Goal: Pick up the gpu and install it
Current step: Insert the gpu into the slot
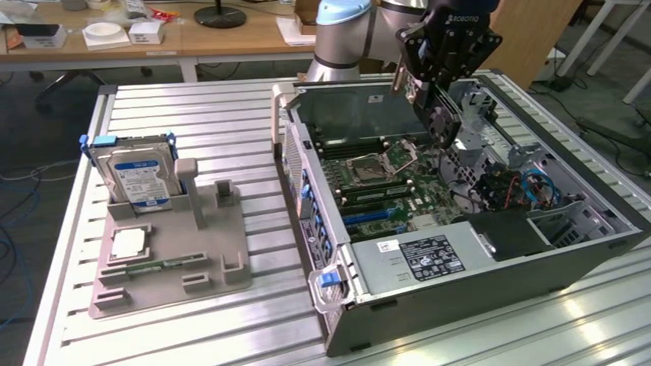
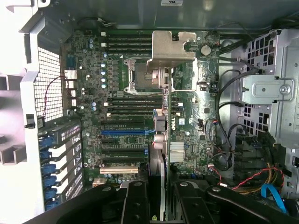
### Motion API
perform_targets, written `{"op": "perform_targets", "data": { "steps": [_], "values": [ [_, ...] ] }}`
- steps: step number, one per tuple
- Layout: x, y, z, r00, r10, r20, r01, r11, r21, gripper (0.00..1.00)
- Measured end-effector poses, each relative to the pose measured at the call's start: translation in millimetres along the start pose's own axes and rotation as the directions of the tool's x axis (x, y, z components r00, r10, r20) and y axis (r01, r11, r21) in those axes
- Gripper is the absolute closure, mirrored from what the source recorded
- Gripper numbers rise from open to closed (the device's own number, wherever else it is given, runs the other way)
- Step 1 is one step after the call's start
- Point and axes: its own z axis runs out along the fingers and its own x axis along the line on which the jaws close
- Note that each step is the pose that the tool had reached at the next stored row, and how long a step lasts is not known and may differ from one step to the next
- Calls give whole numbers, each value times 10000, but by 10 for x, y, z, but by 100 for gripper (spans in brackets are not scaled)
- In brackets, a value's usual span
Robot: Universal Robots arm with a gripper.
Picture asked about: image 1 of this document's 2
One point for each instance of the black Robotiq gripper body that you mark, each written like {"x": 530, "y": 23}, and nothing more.
{"x": 463, "y": 17}

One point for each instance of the green graphics card black cooler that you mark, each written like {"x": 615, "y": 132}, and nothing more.
{"x": 439, "y": 118}

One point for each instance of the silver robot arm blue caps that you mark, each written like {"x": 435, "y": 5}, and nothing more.
{"x": 346, "y": 38}

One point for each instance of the wooden cabinet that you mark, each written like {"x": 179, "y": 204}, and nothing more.
{"x": 539, "y": 38}

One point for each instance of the white box red button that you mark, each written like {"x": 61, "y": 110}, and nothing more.
{"x": 554, "y": 68}

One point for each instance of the black power brick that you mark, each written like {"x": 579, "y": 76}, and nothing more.
{"x": 559, "y": 84}

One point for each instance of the perforated metal disk bay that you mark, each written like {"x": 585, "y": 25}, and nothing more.
{"x": 481, "y": 129}

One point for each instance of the white papers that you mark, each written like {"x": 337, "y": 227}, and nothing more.
{"x": 293, "y": 36}

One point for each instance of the brown cardboard box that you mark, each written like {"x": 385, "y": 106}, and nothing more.
{"x": 305, "y": 7}

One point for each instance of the metal socket cover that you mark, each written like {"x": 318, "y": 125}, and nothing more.
{"x": 403, "y": 152}

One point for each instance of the CPU socket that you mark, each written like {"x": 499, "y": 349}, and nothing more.
{"x": 367, "y": 171}

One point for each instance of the black chair base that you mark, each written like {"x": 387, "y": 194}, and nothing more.
{"x": 61, "y": 85}
{"x": 610, "y": 129}

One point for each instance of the green motherboard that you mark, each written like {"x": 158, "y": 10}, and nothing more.
{"x": 433, "y": 190}

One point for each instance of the green RAM stick white label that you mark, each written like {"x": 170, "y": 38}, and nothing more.
{"x": 379, "y": 194}

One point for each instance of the round black lamp base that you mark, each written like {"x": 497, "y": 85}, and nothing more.
{"x": 219, "y": 19}

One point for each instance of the black expansion slot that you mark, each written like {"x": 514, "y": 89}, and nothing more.
{"x": 363, "y": 207}

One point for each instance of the blue expansion slot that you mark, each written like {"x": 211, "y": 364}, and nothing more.
{"x": 369, "y": 217}

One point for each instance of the silver finned chipset heatsink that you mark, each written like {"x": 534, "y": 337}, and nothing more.
{"x": 426, "y": 222}

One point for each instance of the black plastic shroud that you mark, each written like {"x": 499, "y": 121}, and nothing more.
{"x": 509, "y": 236}

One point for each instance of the grey metal disk bay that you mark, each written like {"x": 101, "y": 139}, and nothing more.
{"x": 585, "y": 225}

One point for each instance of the red packet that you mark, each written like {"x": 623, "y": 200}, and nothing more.
{"x": 166, "y": 16}

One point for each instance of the white labelled box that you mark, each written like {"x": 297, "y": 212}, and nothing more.
{"x": 145, "y": 32}

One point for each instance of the grey power supply black label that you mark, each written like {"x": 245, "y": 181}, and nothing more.
{"x": 382, "y": 267}

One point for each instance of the grey plastic bag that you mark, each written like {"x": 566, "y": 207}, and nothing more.
{"x": 135, "y": 9}

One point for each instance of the blue case latch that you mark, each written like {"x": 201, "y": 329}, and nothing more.
{"x": 326, "y": 277}

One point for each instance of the white block round dish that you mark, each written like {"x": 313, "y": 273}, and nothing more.
{"x": 105, "y": 38}

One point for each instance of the hard disk blue label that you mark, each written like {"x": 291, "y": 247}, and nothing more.
{"x": 138, "y": 179}

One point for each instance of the grey cup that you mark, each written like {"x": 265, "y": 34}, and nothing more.
{"x": 74, "y": 4}

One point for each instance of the grey parts rack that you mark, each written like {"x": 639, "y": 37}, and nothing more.
{"x": 169, "y": 240}

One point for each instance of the dark grey open PC case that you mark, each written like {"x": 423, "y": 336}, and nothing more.
{"x": 458, "y": 324}

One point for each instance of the wooden desk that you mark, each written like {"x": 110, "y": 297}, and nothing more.
{"x": 51, "y": 55}

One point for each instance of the white box black top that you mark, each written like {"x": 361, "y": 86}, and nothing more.
{"x": 43, "y": 40}

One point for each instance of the silver CPU chip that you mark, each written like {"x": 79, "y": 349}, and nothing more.
{"x": 127, "y": 244}

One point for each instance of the green RAM stick bare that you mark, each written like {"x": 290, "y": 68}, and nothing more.
{"x": 153, "y": 265}

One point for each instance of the orange box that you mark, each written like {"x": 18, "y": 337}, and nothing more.
{"x": 10, "y": 42}

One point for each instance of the white frame table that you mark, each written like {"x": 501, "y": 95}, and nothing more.
{"x": 603, "y": 42}

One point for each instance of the blue disk carrier frame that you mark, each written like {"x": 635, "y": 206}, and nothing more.
{"x": 106, "y": 141}

